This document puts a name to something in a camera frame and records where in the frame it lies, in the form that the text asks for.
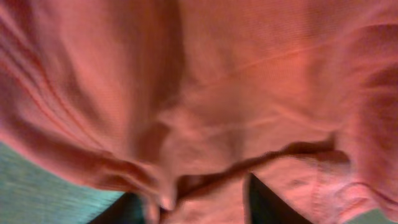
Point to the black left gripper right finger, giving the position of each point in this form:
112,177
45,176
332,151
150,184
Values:
266,207

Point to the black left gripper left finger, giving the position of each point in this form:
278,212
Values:
125,210

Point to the orange printed t-shirt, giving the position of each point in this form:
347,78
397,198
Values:
180,101

